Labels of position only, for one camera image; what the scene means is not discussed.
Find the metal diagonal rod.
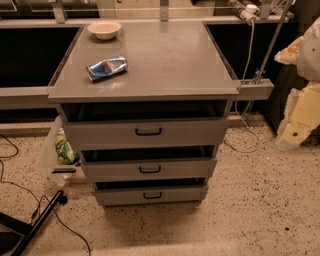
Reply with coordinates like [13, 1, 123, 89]
[241, 0, 294, 118]

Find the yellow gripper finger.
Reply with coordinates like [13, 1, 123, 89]
[276, 83, 320, 151]
[274, 36, 304, 65]

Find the black stand leg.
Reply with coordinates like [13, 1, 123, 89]
[0, 190, 66, 256]

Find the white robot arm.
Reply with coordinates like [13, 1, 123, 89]
[274, 17, 320, 151]

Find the dark grey cabinet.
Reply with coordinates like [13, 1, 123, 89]
[263, 65, 306, 132]

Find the clear plastic bin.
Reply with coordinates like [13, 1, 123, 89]
[37, 117, 86, 186]

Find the grey drawer cabinet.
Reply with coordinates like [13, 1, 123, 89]
[48, 21, 238, 192]

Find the grey top drawer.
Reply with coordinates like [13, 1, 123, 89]
[63, 118, 228, 151]

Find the white hanging cable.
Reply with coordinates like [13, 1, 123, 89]
[223, 19, 261, 154]

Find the black floor cable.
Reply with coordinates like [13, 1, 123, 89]
[0, 133, 92, 256]

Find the white power strip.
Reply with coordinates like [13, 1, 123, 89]
[228, 0, 259, 23]

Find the green snack bag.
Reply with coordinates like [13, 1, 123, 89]
[54, 129, 77, 165]

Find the white bowl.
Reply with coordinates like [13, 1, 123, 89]
[87, 21, 121, 40]

